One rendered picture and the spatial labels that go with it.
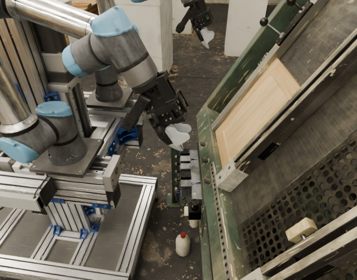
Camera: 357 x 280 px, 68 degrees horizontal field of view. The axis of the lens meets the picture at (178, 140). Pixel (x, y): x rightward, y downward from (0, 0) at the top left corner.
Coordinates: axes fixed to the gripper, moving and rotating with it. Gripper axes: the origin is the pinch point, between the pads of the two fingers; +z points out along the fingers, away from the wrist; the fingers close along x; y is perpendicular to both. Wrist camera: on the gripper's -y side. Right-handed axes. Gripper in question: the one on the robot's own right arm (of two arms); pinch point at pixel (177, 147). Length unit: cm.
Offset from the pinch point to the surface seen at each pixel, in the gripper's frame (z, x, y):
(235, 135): 37, 50, 3
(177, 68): 91, 356, -110
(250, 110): 30, 56, 13
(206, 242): 106, 43, -42
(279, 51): 15, 71, 33
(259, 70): 19, 70, 22
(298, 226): 32.5, -6.3, 21.9
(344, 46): 5, 33, 48
